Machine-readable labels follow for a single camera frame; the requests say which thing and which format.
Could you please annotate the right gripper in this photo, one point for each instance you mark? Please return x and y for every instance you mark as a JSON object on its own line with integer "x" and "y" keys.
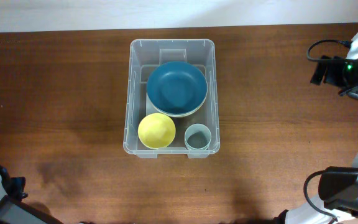
{"x": 332, "y": 77}

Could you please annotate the grey cup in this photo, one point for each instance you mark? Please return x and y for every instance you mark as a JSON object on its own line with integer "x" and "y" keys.
{"x": 197, "y": 137}

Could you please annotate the cream plate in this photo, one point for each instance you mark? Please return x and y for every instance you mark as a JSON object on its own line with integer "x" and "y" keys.
{"x": 181, "y": 105}

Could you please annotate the blue plate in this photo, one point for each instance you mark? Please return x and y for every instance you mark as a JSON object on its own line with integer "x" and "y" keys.
{"x": 175, "y": 78}

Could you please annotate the yellow small bowl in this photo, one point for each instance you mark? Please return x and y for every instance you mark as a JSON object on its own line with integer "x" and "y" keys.
{"x": 156, "y": 131}

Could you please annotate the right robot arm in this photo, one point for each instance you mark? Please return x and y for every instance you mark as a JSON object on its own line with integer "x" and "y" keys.
{"x": 331, "y": 194}

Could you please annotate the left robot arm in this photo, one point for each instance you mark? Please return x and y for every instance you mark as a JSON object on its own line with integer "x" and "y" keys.
{"x": 12, "y": 209}

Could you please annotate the clear plastic storage container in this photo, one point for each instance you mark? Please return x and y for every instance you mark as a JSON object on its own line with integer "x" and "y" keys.
{"x": 145, "y": 56}

